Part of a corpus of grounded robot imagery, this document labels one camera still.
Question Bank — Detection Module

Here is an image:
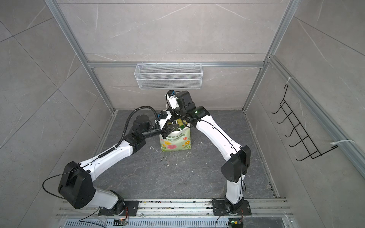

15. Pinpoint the white floral paper bag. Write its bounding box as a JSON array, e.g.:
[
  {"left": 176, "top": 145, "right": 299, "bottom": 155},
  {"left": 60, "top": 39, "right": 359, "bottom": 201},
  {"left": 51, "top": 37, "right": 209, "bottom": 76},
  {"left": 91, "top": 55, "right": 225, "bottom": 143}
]
[{"left": 159, "top": 124, "right": 191, "bottom": 152}]

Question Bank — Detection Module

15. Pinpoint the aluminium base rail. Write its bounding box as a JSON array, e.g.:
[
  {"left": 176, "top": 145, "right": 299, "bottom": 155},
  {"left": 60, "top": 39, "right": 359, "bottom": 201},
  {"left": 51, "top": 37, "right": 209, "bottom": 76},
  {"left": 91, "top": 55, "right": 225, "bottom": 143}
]
[{"left": 53, "top": 199, "right": 298, "bottom": 228}]

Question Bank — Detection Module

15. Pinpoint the black wire hook rack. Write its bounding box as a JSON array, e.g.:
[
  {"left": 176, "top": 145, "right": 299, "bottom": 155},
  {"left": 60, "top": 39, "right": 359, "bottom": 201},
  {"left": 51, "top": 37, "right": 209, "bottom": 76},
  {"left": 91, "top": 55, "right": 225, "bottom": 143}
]
[{"left": 271, "top": 85, "right": 338, "bottom": 162}]

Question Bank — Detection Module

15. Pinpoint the white wire mesh basket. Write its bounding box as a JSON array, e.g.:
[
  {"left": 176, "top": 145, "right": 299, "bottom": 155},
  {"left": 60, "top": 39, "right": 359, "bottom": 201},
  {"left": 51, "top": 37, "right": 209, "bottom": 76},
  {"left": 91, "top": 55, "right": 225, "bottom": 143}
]
[{"left": 134, "top": 63, "right": 203, "bottom": 90}]

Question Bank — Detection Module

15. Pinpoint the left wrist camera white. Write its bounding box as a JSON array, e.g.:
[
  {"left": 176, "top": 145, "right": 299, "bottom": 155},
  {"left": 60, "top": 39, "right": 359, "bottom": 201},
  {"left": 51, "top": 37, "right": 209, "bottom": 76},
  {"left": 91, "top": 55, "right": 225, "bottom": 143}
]
[{"left": 155, "top": 110, "right": 172, "bottom": 129}]

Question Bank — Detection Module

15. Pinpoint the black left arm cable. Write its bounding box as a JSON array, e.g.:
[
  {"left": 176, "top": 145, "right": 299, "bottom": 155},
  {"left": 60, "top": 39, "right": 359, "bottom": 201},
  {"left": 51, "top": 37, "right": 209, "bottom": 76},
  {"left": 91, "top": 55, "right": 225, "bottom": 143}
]
[{"left": 113, "top": 105, "right": 159, "bottom": 149}]

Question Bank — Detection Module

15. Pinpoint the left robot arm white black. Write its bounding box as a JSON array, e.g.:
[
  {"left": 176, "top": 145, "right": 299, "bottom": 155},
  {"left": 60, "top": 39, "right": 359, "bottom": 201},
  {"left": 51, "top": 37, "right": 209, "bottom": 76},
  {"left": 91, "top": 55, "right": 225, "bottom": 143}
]
[{"left": 58, "top": 115, "right": 179, "bottom": 216}]

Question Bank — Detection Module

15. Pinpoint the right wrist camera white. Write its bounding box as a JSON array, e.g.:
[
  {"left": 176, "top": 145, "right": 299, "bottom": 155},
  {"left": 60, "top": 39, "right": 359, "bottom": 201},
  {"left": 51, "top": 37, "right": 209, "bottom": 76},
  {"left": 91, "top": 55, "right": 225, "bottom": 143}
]
[{"left": 166, "top": 90, "right": 179, "bottom": 109}]

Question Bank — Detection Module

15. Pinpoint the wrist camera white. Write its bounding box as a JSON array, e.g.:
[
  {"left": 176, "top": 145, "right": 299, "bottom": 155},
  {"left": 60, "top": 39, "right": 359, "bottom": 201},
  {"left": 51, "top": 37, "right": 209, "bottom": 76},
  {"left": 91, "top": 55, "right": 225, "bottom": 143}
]
[
  {"left": 166, "top": 90, "right": 179, "bottom": 109},
  {"left": 155, "top": 110, "right": 172, "bottom": 129}
]

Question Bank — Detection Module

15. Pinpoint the yellow chips snack bag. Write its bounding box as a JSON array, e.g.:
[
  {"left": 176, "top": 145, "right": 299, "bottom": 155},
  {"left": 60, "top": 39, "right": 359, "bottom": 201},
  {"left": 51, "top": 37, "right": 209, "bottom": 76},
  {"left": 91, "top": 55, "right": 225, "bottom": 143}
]
[{"left": 174, "top": 119, "right": 190, "bottom": 131}]

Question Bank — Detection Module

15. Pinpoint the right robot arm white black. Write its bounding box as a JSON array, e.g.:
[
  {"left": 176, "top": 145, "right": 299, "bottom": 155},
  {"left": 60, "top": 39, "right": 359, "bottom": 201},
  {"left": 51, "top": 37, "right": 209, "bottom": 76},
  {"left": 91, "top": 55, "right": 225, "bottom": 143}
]
[{"left": 166, "top": 90, "right": 251, "bottom": 215}]

